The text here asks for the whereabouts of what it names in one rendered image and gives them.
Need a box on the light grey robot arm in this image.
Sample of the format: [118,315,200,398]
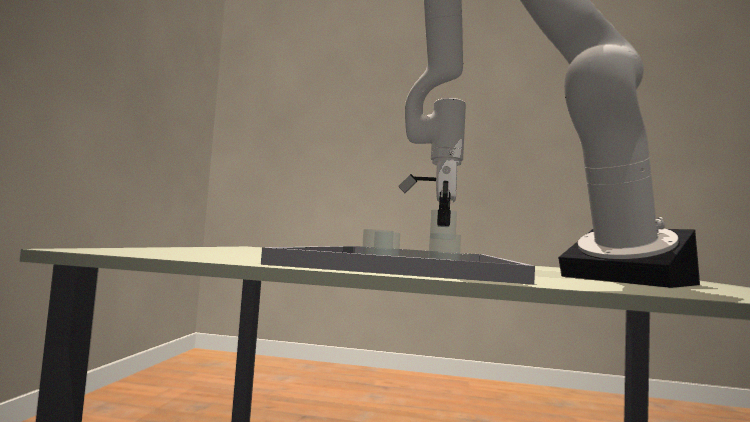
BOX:
[405,0,678,259]

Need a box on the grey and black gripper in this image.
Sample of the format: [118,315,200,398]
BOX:
[432,159,461,226]

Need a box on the clear glass jar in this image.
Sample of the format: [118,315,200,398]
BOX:
[392,233,400,256]
[428,233,461,260]
[430,210,457,234]
[362,229,394,256]

